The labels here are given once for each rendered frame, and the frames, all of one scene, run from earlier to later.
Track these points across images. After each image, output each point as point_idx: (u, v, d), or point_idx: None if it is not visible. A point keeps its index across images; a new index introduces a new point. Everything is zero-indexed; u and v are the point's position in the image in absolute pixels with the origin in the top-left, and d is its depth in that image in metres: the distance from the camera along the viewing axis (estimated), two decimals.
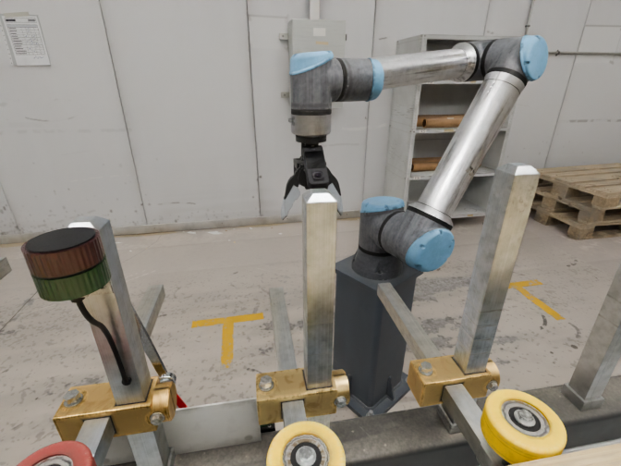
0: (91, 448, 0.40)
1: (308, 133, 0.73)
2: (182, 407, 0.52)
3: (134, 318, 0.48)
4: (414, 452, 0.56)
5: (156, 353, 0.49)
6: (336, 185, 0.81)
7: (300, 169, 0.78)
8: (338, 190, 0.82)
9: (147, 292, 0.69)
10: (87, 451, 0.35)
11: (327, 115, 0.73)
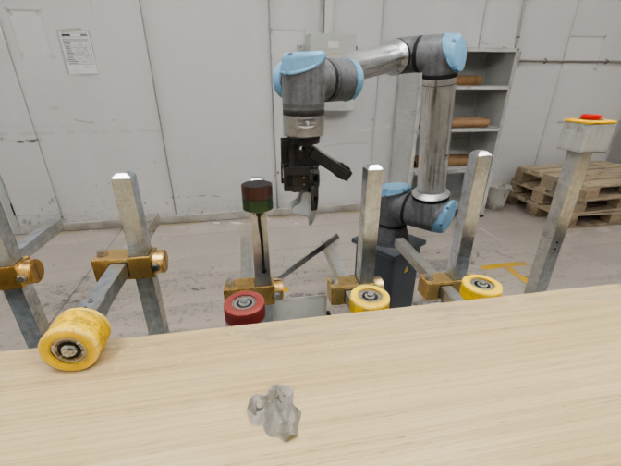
0: None
1: (323, 132, 0.75)
2: None
3: (310, 257, 0.87)
4: None
5: (291, 272, 0.86)
6: None
7: (319, 171, 0.76)
8: None
9: (242, 239, 1.03)
10: (259, 294, 0.69)
11: None
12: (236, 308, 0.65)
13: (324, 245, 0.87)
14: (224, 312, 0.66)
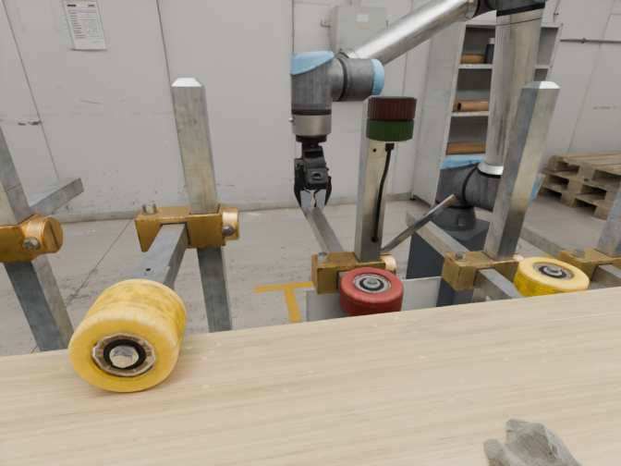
0: None
1: (308, 133, 0.73)
2: None
3: (420, 226, 0.64)
4: None
5: (395, 246, 0.63)
6: (328, 194, 0.82)
7: (300, 169, 0.78)
8: (326, 200, 0.82)
9: (310, 211, 0.80)
10: (387, 271, 0.46)
11: (327, 115, 0.73)
12: (364, 291, 0.42)
13: (439, 210, 0.65)
14: (341, 299, 0.43)
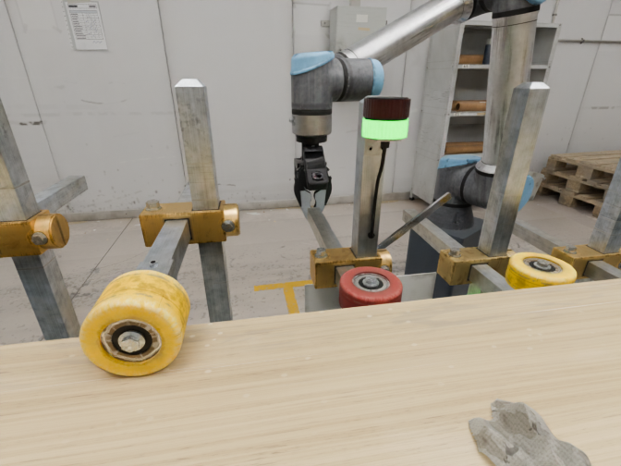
0: None
1: (308, 133, 0.73)
2: None
3: (416, 223, 0.65)
4: None
5: (392, 242, 0.65)
6: (328, 194, 0.82)
7: (300, 169, 0.78)
8: (326, 200, 0.82)
9: (311, 211, 0.80)
10: (386, 270, 0.46)
11: (327, 115, 0.73)
12: (363, 289, 0.42)
13: (434, 208, 0.66)
14: (340, 298, 0.43)
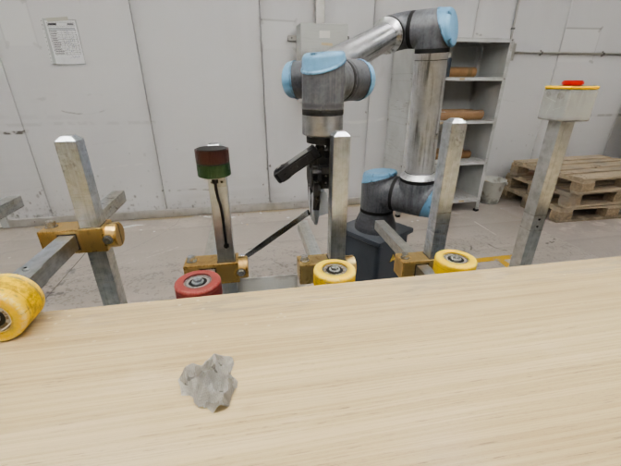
0: None
1: (302, 131, 0.77)
2: None
3: (279, 234, 0.82)
4: None
5: (259, 250, 0.81)
6: (313, 199, 0.78)
7: (307, 165, 0.81)
8: (312, 204, 0.79)
9: (213, 223, 0.97)
10: (215, 273, 0.63)
11: (310, 116, 0.71)
12: (188, 287, 0.59)
13: (295, 222, 0.83)
14: (175, 292, 0.60)
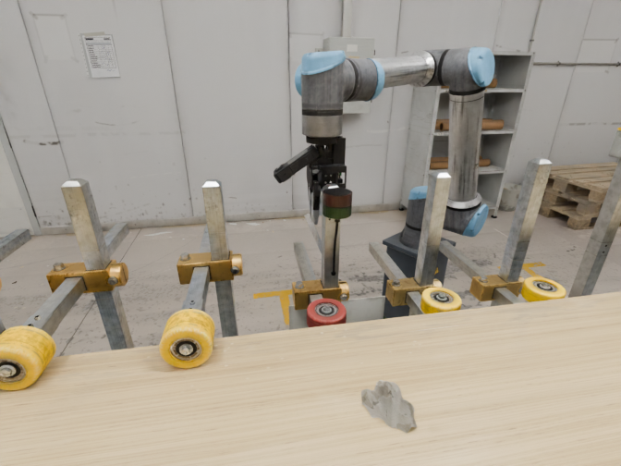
0: None
1: (301, 131, 0.77)
2: None
3: None
4: None
5: None
6: (313, 199, 0.78)
7: (307, 165, 0.81)
8: (312, 204, 0.79)
9: (296, 245, 1.05)
10: (338, 301, 0.71)
11: (309, 116, 0.71)
12: (321, 315, 0.67)
13: (313, 229, 0.85)
14: (307, 319, 0.68)
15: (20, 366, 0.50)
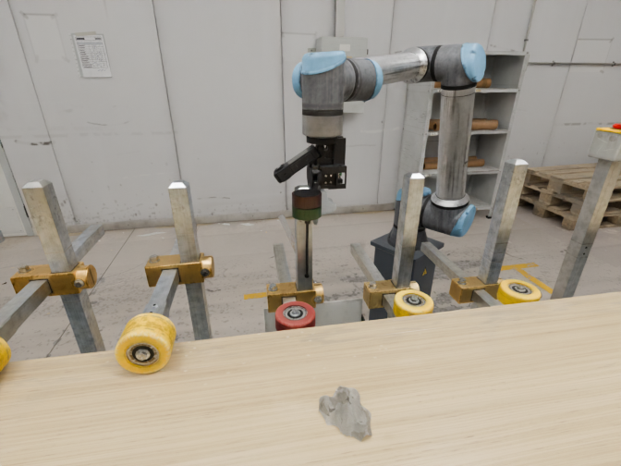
0: None
1: (302, 131, 0.77)
2: None
3: None
4: None
5: None
6: None
7: (307, 165, 0.81)
8: None
9: (275, 247, 1.04)
10: (308, 304, 0.70)
11: (309, 116, 0.71)
12: (288, 318, 0.66)
13: (288, 231, 0.84)
14: (275, 323, 0.67)
15: None
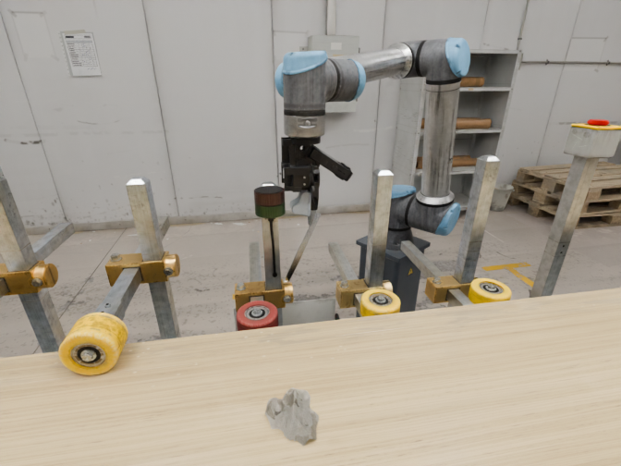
0: None
1: (324, 132, 0.75)
2: None
3: (304, 247, 0.85)
4: None
5: (295, 269, 0.85)
6: None
7: (319, 170, 0.76)
8: None
9: (250, 246, 1.02)
10: (272, 303, 0.68)
11: None
12: (249, 318, 0.64)
13: (311, 228, 0.85)
14: (237, 323, 0.65)
15: None
